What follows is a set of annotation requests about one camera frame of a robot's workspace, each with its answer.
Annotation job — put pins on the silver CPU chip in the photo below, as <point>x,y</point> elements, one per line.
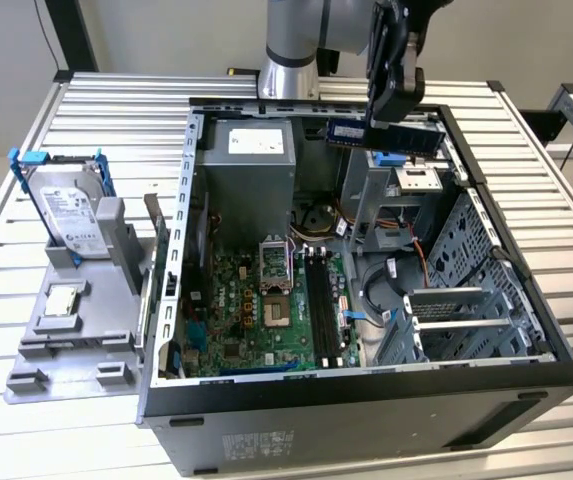
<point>61,301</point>

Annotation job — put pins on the black metal post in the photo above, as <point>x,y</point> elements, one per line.
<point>78,35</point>

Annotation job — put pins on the grey parts rack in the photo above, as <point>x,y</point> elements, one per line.
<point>101,305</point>

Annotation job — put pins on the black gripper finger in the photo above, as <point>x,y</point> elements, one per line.
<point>380,75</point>
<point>406,95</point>

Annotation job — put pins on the RAM stick with blue label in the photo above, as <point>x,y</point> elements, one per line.
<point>346,132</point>

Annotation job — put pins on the green motherboard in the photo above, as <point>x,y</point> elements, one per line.
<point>246,350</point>

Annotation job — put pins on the blue drive carrier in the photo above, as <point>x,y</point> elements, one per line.
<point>388,159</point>

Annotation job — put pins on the green graphics card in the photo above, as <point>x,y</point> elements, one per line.
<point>162,245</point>

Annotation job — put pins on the silver expansion slot cover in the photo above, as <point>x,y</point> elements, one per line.
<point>466,325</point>

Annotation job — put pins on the blue expansion slot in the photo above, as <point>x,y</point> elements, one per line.
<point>266,369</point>

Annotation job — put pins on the hard disk in blue carrier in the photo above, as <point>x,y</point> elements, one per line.
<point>68,210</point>

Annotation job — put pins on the black open PC case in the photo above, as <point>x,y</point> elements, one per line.
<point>366,430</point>

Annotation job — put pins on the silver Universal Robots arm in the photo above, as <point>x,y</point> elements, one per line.
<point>288,30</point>

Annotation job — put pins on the black table bracket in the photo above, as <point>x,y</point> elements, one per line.
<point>541,125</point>

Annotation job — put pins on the grey power supply box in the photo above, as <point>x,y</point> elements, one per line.
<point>246,200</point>

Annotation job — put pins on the yellow black bar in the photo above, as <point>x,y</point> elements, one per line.
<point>241,71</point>

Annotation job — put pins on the CPU socket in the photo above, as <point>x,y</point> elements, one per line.
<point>278,312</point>

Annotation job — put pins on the black RAM slot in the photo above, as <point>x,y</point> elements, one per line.
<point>318,310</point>
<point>331,310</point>

